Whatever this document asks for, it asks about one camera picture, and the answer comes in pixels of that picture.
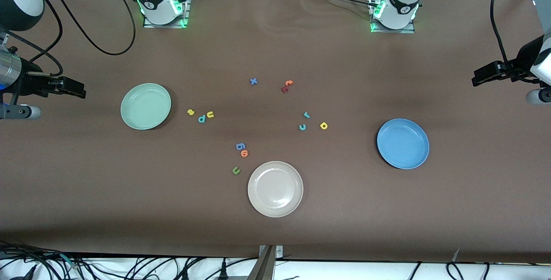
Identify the pale green round plate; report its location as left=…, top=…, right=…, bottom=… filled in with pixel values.
left=120, top=83, right=172, bottom=131

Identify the blue round plate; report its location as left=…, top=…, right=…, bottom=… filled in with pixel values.
left=377, top=118, right=430, bottom=170

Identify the beige round plate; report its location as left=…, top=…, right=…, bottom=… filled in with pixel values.
left=248, top=161, right=304, bottom=218

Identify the short black arm cable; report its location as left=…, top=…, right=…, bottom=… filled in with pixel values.
left=0, top=0, right=64, bottom=77

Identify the long black looping cable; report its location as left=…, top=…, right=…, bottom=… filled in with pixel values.
left=41, top=0, right=136, bottom=56

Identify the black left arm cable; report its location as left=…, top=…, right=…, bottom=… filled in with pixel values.
left=491, top=0, right=545, bottom=84

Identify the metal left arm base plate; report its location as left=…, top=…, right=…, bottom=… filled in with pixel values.
left=370, top=0, right=416, bottom=34

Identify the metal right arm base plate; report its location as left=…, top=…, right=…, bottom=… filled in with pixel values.
left=143, top=0, right=190, bottom=29

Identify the tangled black cable bundle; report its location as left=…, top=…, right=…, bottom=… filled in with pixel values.
left=0, top=240, right=259, bottom=280

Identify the black looped floor cable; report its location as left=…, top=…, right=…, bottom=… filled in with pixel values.
left=446, top=262, right=491, bottom=280

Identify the metal table edge bracket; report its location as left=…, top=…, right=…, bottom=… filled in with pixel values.
left=248, top=245, right=284, bottom=280

